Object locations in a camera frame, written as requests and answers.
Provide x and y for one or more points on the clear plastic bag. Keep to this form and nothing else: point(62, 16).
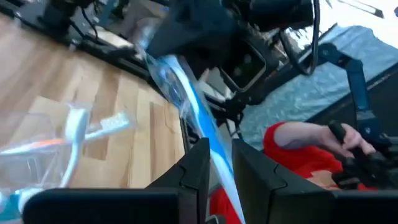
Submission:
point(37, 174)

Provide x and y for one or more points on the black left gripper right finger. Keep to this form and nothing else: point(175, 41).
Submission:
point(295, 208)

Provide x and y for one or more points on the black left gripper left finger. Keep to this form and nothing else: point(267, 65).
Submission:
point(124, 208)

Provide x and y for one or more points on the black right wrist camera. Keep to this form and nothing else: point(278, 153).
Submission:
point(245, 70)

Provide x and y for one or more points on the blue-grey metal cart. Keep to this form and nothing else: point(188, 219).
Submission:
point(357, 81)

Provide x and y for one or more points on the person's hand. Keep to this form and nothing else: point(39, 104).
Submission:
point(351, 140)

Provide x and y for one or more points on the person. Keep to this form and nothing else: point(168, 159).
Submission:
point(298, 161)

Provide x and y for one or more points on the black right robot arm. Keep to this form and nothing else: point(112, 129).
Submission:
point(59, 15)

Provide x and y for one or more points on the blue toothbrush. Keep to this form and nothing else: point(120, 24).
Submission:
point(205, 127)
point(74, 140)

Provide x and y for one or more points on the orange toothbrush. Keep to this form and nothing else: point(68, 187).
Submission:
point(37, 145)

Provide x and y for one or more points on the teal mouthwash bottle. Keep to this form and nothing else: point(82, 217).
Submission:
point(7, 208)

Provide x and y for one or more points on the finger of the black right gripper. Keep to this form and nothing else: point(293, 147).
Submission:
point(192, 31)

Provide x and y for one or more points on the person's forearm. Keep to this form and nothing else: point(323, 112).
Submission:
point(298, 133)

